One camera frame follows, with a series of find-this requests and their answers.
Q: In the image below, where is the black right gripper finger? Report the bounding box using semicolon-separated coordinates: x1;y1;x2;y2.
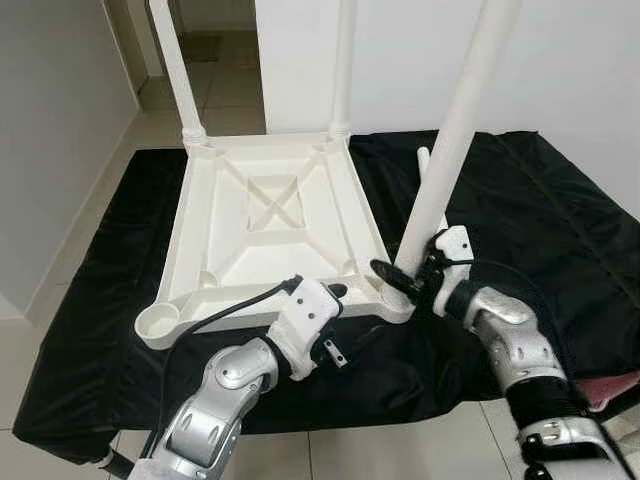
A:
370;258;419;293

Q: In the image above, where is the white plastic table top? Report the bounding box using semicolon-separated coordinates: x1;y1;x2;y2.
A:
135;128;416;351

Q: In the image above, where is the white plastic table leg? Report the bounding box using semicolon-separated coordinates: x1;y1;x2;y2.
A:
148;0;209;151
395;0;523;301
416;146;453;241
328;0;359;141

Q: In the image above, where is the black table cloth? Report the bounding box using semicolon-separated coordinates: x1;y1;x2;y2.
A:
12;128;640;466

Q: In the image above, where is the black tripod leg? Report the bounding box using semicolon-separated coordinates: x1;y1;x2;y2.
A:
100;450;136;479

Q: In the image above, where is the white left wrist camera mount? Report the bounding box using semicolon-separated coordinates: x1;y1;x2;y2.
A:
265;277;346;381

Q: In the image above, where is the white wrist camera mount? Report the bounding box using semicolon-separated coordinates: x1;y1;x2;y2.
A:
415;226;476;313
265;277;346;381

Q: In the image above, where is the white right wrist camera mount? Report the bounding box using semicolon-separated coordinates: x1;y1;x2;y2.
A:
415;226;476;313

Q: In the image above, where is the white door frame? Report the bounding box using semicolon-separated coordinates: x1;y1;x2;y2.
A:
100;0;166;81

